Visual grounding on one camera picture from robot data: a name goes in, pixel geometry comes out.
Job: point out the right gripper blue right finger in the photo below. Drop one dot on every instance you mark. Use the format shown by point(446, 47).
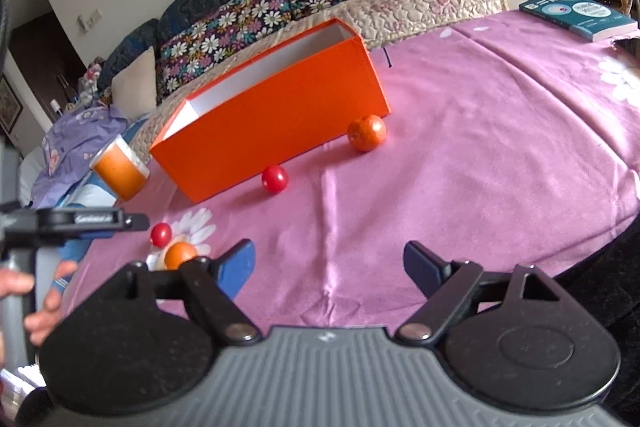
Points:
point(448, 287)

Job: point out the beige plain pillow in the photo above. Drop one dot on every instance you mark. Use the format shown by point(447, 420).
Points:
point(134, 88)

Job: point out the blue sheet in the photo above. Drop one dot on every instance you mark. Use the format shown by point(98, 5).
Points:
point(89, 192)

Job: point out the left floral daisy cushion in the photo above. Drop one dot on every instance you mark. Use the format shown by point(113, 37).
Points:
point(215, 37)

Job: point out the orange cardboard box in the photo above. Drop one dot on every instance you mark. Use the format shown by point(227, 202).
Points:
point(277, 105)

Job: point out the orange fruit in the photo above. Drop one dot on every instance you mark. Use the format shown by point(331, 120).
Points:
point(179, 253)

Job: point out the orange plastic cup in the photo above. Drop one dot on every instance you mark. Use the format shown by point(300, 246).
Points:
point(120, 168)

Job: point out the teal book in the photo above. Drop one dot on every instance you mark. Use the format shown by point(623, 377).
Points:
point(588, 19)

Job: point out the pink floral tablecloth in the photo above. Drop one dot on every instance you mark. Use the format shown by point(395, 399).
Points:
point(510, 141)

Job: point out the red tomato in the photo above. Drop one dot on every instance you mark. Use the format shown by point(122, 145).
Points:
point(274, 179)
point(161, 235)

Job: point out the white wall switch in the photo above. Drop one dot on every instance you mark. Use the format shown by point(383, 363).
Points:
point(86, 23)

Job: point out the purple crumpled blanket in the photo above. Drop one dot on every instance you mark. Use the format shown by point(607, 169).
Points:
point(69, 146)

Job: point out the dark mandarin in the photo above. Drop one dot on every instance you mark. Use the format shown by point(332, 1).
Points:
point(367, 133)

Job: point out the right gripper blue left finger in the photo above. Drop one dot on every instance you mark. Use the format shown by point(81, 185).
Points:
point(212, 285)

